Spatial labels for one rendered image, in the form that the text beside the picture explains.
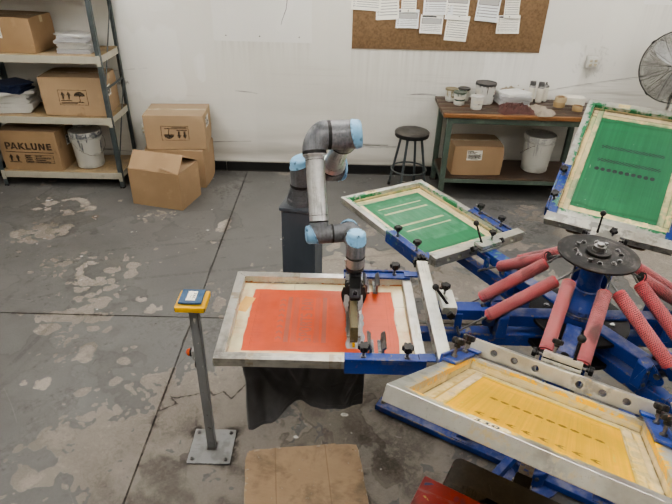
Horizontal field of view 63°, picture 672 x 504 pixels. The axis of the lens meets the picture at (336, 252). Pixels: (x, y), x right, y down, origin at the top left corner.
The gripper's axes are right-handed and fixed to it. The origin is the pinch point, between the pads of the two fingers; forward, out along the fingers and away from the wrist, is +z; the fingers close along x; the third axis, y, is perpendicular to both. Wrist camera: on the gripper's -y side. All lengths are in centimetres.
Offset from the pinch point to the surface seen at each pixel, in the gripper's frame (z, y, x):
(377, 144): 68, 379, -37
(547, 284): -21, -8, -73
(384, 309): 5.1, 7.4, -13.9
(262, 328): 5.0, -7.3, 36.4
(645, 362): -5, -33, -104
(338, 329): 5.0, -6.8, 5.7
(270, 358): 1.4, -28.7, 30.7
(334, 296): 5.1, 15.9, 7.5
